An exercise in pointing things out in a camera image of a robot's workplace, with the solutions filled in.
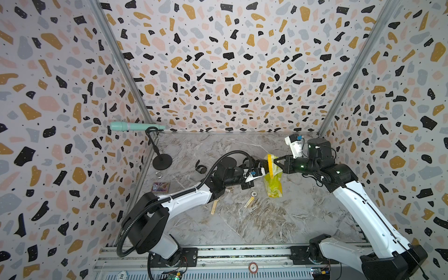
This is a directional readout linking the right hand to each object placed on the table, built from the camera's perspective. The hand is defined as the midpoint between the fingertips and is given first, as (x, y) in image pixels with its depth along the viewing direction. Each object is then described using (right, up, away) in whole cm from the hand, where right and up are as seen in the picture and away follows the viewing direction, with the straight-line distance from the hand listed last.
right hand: (277, 161), depth 71 cm
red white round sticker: (-10, -44, +1) cm, 45 cm away
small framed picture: (-57, -16, +21) cm, 63 cm away
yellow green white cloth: (+1, -10, +13) cm, 17 cm away
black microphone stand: (-61, -3, +33) cm, 70 cm away
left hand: (-4, -5, +4) cm, 8 cm away
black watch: (-37, -7, +30) cm, 48 cm away
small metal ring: (-60, -10, +26) cm, 66 cm away
